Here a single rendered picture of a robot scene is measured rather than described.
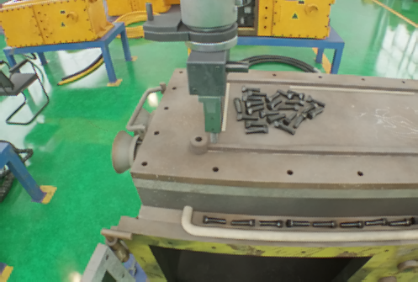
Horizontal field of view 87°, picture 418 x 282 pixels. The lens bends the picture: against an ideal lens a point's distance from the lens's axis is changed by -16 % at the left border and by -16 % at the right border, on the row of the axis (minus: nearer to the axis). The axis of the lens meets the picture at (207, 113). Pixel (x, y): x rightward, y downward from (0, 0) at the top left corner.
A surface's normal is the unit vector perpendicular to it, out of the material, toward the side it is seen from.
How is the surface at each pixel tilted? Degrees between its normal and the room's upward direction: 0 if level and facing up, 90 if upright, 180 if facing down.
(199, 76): 90
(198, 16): 90
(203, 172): 0
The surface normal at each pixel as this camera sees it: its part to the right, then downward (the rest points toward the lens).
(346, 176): -0.04, -0.79
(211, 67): -0.12, 0.61
